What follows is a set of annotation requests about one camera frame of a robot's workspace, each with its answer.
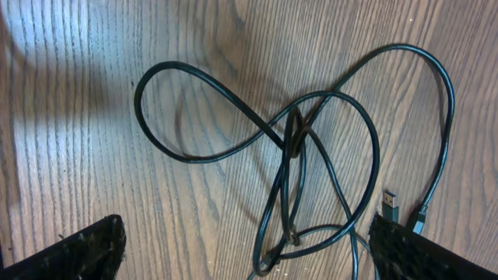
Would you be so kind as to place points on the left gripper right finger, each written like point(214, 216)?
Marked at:
point(399, 253)

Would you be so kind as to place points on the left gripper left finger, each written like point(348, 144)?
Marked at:
point(95, 252)

